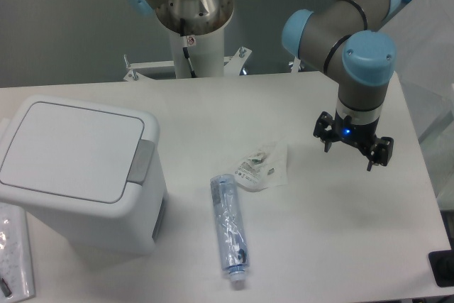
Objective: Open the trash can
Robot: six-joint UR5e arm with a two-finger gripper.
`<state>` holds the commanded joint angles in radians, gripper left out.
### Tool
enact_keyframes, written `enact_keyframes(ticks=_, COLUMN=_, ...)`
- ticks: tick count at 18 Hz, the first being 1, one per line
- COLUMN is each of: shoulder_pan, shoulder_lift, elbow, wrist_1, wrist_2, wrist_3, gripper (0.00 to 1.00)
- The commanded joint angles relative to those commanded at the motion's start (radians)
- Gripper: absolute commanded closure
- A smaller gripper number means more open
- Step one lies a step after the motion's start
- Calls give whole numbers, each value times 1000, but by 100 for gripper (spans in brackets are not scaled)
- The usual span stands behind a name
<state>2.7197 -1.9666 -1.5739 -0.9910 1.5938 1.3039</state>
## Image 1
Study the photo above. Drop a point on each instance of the white push-lid trash can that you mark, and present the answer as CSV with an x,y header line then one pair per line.
x,y
89,171

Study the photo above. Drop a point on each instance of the crushed clear plastic bottle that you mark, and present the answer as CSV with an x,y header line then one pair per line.
x,y
232,245

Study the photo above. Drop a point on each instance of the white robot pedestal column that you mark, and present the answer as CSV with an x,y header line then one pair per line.
x,y
198,55

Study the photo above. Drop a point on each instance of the clear plastic document sleeve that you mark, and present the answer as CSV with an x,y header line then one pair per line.
x,y
17,280

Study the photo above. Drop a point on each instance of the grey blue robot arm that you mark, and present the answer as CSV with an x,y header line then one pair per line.
x,y
343,43

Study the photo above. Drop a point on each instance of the white pedestal base bracket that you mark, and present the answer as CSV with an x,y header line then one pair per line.
x,y
232,66

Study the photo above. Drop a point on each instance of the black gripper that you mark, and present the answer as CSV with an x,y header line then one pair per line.
x,y
363,137

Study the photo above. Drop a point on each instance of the white plastic wrapper packet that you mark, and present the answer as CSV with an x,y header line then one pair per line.
x,y
264,168

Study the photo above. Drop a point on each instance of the black device at edge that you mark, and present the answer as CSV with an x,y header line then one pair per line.
x,y
441,262

